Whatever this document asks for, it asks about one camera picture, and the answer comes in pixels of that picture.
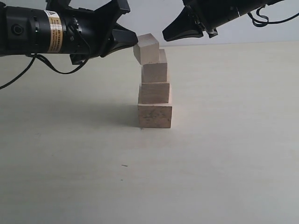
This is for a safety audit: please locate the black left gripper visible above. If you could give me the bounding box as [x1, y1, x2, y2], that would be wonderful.
[0, 0, 138, 65]

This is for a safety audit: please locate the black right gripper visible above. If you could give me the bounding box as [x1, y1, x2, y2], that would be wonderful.
[162, 0, 240, 42]

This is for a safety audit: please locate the smallest wooden cube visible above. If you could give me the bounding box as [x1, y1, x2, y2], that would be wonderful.
[133, 33, 159, 65]

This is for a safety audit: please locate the second largest wooden cube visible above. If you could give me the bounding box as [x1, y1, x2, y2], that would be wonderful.
[138, 69, 171, 104]

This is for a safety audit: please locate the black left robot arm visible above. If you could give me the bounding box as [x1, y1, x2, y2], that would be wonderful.
[0, 0, 138, 65]

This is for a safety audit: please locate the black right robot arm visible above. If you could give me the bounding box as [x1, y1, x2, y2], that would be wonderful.
[162, 0, 278, 42]

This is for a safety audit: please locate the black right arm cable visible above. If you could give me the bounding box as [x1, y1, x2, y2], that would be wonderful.
[247, 7, 299, 27]

